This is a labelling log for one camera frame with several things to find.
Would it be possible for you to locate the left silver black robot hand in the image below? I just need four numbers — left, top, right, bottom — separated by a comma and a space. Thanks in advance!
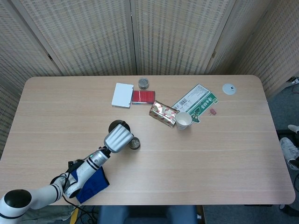
103, 123, 135, 154

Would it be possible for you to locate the black teapot with handle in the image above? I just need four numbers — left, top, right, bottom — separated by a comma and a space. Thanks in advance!
108, 119, 130, 135

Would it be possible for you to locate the small grey tea cup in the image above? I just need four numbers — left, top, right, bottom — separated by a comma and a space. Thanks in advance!
129, 137, 141, 151

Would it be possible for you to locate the white flat rectangular box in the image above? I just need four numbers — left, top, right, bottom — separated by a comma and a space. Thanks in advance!
111, 83, 135, 109

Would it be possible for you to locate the blue cloth with black trim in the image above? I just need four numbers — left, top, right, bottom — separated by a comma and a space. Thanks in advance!
70, 166, 110, 204

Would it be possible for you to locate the red flat rectangular box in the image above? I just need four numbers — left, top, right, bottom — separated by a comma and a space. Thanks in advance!
131, 90, 157, 105

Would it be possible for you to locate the gold foil packet red print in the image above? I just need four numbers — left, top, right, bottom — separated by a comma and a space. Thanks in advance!
148, 100, 180, 128

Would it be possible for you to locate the small round patterned tin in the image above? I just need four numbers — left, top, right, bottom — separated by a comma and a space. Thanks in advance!
138, 78, 150, 90

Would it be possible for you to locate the white paper cup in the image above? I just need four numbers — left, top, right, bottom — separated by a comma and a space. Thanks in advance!
175, 112, 193, 131

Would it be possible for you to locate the blue grey seat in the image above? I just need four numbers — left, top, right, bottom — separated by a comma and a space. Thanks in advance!
97, 205, 199, 224

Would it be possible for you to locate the flattened green white carton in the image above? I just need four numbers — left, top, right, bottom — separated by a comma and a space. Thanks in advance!
171, 84, 220, 124

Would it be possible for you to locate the olive fabric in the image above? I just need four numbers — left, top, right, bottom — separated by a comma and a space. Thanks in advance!
21, 205, 79, 224

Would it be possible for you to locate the woven folding screen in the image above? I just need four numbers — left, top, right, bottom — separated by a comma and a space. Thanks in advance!
0, 0, 299, 161

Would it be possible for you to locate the round white table grommet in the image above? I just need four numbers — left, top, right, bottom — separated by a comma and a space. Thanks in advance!
222, 83, 236, 95

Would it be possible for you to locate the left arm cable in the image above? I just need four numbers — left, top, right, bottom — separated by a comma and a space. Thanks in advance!
50, 160, 81, 207

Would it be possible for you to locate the black floor cable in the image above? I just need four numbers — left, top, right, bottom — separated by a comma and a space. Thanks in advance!
78, 205, 100, 224

